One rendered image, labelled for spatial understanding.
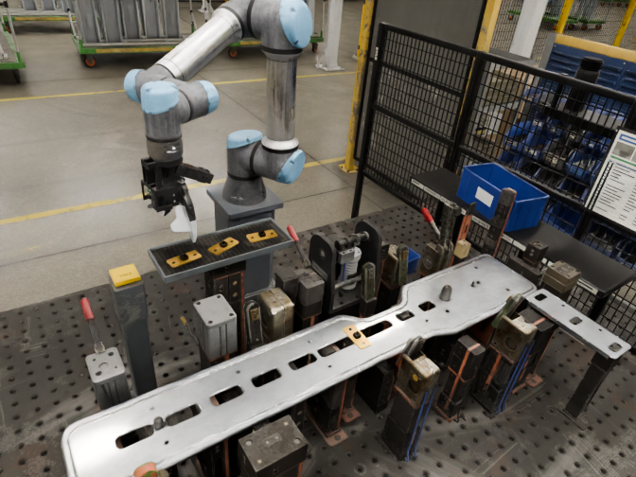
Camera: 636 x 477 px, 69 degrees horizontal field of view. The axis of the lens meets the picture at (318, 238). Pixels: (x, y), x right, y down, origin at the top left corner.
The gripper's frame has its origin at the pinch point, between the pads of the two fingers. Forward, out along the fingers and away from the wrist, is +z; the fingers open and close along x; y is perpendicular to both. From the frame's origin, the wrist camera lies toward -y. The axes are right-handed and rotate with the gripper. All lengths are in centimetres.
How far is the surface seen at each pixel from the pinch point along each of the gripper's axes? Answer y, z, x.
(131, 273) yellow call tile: 13.1, 9.5, -2.2
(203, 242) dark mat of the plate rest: -7.9, 9.5, -3.8
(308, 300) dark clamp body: -25.7, 22.2, 20.7
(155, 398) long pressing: 20.7, 25.4, 23.0
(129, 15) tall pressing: -258, 65, -651
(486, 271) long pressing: -86, 26, 42
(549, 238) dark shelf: -121, 23, 47
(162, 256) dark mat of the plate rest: 4.1, 9.5, -4.1
